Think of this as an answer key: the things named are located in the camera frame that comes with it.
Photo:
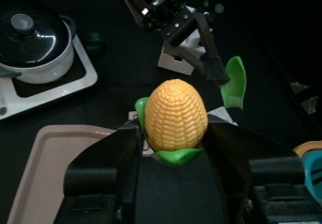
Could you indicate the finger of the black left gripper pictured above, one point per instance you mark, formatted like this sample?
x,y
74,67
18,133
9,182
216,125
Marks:
x,y
212,52
185,53

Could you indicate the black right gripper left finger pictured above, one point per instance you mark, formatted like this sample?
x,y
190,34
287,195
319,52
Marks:
x,y
122,152

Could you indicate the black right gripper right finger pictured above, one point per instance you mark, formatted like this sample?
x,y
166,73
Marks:
x,y
235,146

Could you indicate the yellow toy corn cob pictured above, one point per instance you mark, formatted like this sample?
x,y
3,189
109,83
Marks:
x,y
176,115

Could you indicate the orange plastic bowl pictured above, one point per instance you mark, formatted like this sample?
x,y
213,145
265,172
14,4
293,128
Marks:
x,y
308,147

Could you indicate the pink plastic tray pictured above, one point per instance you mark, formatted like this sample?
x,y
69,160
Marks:
x,y
46,158

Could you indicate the dark green toy piece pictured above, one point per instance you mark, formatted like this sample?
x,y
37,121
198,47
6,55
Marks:
x,y
96,44

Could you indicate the teal plastic cup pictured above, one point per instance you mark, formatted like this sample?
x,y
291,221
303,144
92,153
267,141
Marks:
x,y
315,174

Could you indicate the black pot lid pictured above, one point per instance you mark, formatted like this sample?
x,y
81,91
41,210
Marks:
x,y
30,36

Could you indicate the white toy pot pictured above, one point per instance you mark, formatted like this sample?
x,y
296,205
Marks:
x,y
46,67

